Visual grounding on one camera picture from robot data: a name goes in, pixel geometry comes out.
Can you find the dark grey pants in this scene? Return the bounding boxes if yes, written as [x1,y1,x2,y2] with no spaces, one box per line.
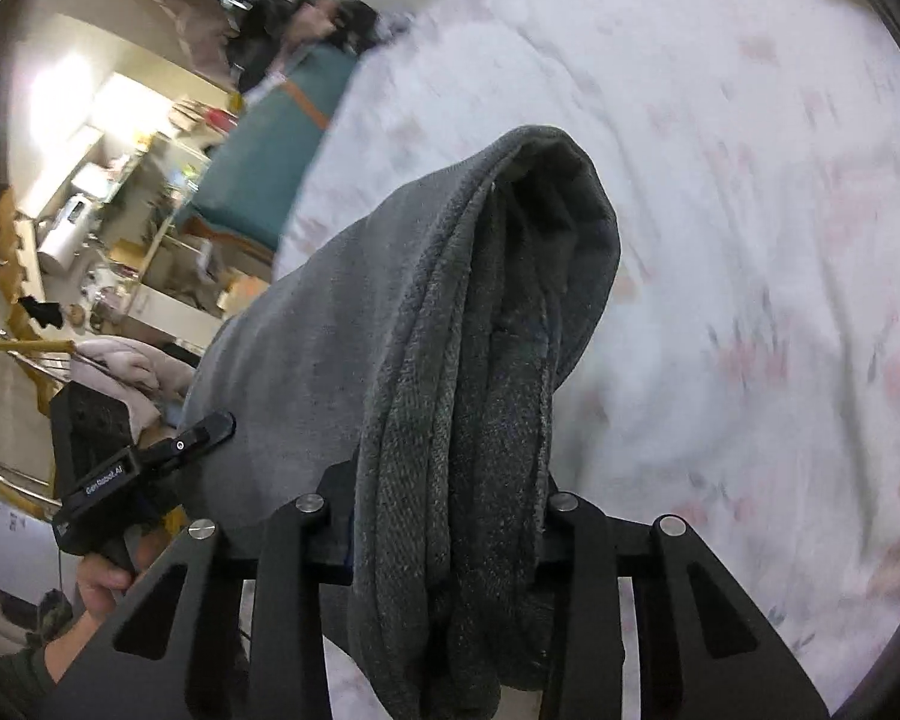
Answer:
[180,124,622,720]

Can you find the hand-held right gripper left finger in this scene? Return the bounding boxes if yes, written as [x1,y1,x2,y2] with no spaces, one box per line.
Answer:
[37,457,361,720]

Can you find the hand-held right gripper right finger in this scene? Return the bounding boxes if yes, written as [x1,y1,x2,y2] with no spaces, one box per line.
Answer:
[531,471,830,720]

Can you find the pile of dark clothes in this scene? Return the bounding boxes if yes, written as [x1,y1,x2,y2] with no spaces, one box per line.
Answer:
[229,0,391,91]

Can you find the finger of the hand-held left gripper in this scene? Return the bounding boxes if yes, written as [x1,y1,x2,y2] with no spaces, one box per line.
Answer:
[139,411,238,470]

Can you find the pink padded garment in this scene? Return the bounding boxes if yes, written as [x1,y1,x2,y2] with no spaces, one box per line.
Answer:
[70,336,197,432]

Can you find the hanging pinkish curtain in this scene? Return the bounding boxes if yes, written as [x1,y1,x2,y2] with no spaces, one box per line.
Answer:
[82,0,271,91]

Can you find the person's left forearm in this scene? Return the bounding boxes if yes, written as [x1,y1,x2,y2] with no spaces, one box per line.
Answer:
[0,607,100,720]

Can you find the person's left hand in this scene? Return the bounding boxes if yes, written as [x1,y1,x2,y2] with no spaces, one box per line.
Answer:
[75,529,167,620]

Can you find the teal bed end board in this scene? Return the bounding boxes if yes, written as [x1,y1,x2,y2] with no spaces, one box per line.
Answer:
[187,41,359,253]

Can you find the bed with floral sheet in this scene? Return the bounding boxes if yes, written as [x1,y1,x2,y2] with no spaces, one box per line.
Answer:
[274,0,900,720]

